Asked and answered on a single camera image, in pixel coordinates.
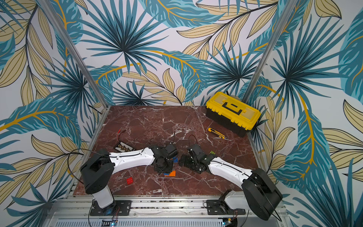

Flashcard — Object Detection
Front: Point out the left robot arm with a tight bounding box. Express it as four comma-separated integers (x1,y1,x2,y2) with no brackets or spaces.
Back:
80,143,178,212

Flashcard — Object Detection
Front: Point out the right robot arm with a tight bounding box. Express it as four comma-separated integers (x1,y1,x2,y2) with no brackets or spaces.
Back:
179,144,283,221

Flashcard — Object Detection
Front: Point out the red 2x2 lego brick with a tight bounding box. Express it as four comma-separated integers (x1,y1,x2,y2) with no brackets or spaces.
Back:
126,177,133,185

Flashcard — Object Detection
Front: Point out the yellow utility knife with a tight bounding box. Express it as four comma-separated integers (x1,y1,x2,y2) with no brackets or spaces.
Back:
208,127,226,140

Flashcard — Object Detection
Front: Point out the black charging board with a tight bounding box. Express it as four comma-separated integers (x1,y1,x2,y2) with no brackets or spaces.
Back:
114,142,135,153

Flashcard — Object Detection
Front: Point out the yellow black toolbox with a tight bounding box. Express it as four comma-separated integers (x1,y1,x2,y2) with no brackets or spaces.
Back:
206,92,261,137

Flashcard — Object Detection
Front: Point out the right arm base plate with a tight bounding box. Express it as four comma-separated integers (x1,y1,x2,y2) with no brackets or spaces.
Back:
205,200,246,215

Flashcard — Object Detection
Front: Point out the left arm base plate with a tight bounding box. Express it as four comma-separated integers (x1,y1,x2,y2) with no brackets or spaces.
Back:
90,200,131,217

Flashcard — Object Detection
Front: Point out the aluminium front rail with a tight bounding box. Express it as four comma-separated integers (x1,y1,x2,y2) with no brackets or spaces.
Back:
42,196,293,227

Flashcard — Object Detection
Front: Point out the left aluminium frame post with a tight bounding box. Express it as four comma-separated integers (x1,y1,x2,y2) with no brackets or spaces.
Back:
38,0,108,109

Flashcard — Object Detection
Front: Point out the aluminium frame post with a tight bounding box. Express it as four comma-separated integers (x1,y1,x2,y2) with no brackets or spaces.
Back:
38,0,108,109
242,0,297,104

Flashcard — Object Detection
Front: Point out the right aluminium frame post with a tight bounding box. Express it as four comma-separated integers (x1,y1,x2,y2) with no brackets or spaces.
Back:
242,0,297,104

